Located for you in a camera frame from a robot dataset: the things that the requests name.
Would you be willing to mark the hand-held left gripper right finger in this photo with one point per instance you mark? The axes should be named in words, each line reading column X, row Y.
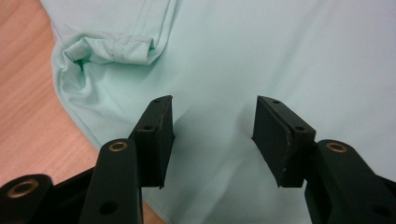
column 277, row 140

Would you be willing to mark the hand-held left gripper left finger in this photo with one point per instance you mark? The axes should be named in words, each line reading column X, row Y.
column 155, row 146

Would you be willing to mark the light green garment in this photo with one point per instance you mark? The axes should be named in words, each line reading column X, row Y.
column 218, row 46

